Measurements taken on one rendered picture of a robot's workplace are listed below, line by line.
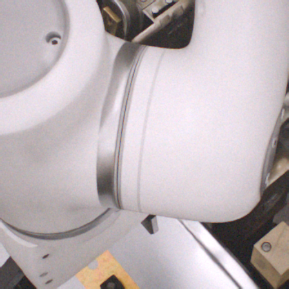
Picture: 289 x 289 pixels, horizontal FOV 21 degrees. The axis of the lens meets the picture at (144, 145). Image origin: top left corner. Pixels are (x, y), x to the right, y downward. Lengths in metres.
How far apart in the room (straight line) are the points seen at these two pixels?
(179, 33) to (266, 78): 0.46
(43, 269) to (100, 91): 0.19
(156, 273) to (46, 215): 0.34
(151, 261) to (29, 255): 0.27
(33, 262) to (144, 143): 0.17
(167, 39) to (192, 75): 0.44
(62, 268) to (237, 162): 0.21
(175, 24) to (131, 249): 0.22
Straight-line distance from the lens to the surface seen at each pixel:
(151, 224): 0.57
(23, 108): 0.29
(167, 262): 0.71
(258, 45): 0.31
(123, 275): 0.71
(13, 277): 0.50
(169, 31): 0.75
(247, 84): 0.31
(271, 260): 0.64
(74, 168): 0.32
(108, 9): 0.71
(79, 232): 0.41
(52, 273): 0.49
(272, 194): 0.72
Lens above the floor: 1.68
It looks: 66 degrees down
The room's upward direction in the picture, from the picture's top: 10 degrees counter-clockwise
